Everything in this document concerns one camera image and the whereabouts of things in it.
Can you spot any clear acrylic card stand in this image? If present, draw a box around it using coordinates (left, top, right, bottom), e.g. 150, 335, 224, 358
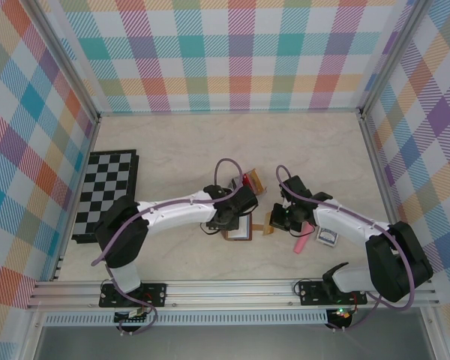
229, 168, 268, 197

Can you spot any brown leather card holder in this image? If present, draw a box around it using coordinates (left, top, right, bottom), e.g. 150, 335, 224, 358
222, 213, 266, 243

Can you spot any blue playing card deck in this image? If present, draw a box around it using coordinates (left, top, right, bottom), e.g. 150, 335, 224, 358
314, 226, 341, 248

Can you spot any pink toy microphone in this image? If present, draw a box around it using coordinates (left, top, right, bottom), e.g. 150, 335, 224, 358
292, 223, 311, 255

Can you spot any small circuit board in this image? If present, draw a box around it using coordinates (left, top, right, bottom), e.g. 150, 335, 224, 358
328, 306, 353, 320
114, 309, 153, 326

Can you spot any black grey chessboard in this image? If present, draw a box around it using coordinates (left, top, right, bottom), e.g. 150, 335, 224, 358
70, 148, 140, 245

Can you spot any grey metal panel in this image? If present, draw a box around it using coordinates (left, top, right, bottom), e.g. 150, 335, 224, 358
31, 322, 438, 360

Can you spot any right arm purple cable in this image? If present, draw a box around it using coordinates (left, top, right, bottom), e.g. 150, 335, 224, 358
275, 164, 416, 333

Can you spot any aluminium frame bar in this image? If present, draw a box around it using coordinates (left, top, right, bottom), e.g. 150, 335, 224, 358
52, 115, 102, 282
97, 107, 363, 118
358, 114, 417, 278

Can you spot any aluminium mounting rail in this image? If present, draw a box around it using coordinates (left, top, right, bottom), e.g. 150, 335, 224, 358
25, 277, 440, 311

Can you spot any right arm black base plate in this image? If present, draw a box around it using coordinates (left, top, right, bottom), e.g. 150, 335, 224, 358
298, 280, 368, 307

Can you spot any white slotted cable duct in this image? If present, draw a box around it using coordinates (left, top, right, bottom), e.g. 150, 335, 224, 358
43, 310, 330, 327

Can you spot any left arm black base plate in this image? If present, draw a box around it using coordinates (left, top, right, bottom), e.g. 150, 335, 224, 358
99, 283, 169, 309

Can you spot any aluminium frame post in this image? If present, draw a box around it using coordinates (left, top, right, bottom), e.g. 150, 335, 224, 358
22, 0, 102, 123
358, 0, 431, 121

